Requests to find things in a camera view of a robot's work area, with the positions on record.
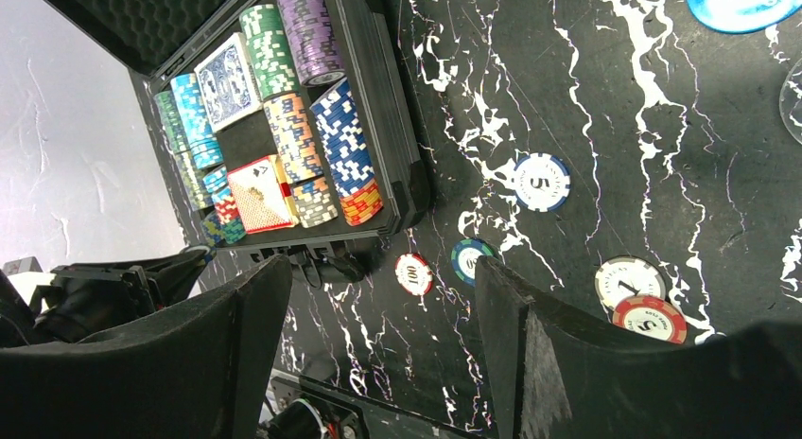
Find red poker card deck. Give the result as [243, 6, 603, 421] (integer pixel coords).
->
[227, 155, 300, 235]

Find black poker set case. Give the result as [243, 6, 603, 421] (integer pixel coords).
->
[44, 0, 429, 285]

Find grey white 1 chip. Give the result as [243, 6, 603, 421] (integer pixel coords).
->
[594, 255, 667, 310]

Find light blue chip stack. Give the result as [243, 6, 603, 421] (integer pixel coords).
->
[170, 73, 223, 169]

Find red white 100 chip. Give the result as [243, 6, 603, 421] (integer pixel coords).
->
[394, 253, 434, 296]

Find orange red chip stack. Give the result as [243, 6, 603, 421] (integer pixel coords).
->
[340, 180, 384, 226]

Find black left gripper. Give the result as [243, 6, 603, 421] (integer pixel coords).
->
[32, 248, 216, 343]

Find blue poker card deck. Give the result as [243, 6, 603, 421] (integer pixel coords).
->
[194, 32, 263, 132]

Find blue dealer button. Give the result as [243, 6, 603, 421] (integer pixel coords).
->
[686, 0, 801, 34]

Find blue white 5 chip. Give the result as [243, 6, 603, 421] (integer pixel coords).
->
[513, 152, 571, 213]

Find orange blue chip stack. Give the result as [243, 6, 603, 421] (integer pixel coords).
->
[264, 92, 323, 184]

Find blue white chip stack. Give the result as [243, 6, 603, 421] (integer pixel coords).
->
[311, 79, 375, 198]

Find grey white chip stack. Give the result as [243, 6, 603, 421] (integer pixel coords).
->
[291, 176, 339, 228]

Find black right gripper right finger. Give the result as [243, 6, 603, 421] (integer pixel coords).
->
[475, 256, 801, 438]

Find green blue 50 chip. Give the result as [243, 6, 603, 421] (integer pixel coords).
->
[450, 238, 496, 287]

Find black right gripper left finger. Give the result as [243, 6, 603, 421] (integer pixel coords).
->
[1, 255, 292, 438]

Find red 5 chip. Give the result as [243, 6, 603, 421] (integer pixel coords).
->
[612, 295, 688, 344]

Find purple chip stack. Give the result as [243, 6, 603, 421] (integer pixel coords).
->
[276, 0, 345, 86]

